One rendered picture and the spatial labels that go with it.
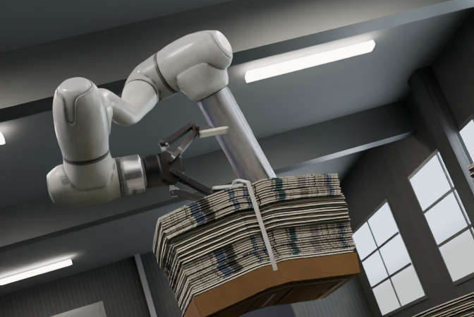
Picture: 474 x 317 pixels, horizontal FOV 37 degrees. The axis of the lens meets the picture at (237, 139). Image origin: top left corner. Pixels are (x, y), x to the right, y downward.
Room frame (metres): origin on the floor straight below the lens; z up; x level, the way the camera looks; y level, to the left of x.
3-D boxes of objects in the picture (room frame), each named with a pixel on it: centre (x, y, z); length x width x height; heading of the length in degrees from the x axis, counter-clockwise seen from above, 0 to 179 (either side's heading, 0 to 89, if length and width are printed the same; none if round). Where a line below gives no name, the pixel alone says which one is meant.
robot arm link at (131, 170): (1.51, 0.25, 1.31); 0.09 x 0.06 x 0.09; 14
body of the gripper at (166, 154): (1.53, 0.18, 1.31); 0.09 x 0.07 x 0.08; 104
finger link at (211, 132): (1.56, 0.05, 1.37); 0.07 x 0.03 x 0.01; 104
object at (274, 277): (1.57, 0.05, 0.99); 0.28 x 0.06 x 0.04; 15
